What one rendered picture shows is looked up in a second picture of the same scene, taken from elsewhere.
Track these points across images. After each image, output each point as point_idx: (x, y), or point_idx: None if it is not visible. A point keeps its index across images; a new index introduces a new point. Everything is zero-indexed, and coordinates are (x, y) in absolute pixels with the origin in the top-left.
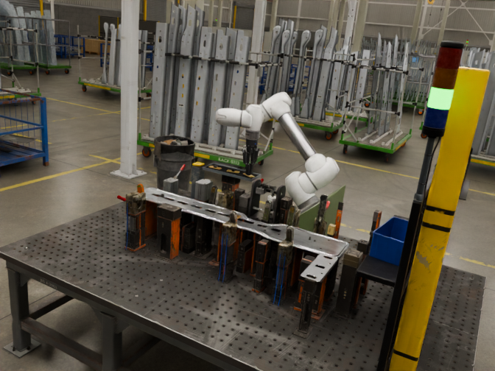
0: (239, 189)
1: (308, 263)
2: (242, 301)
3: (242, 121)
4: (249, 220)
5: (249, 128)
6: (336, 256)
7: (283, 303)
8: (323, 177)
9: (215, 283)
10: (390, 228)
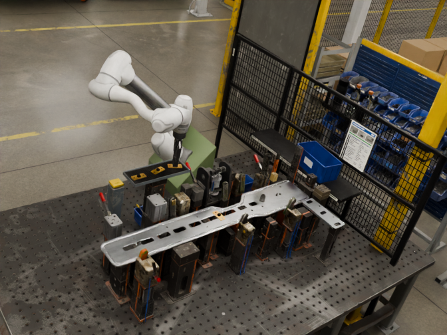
0: (186, 186)
1: (310, 215)
2: (276, 274)
3: (183, 119)
4: (227, 209)
5: (185, 123)
6: (307, 197)
7: None
8: (188, 126)
9: (242, 278)
10: None
